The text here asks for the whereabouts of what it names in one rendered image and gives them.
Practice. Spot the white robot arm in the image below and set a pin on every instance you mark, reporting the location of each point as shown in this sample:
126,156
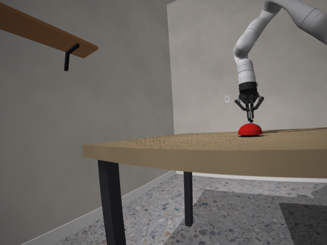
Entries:
308,18

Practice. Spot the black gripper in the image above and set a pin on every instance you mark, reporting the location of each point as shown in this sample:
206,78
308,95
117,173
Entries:
248,95

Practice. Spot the red dome bell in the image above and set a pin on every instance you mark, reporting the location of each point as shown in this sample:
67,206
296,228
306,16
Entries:
250,130

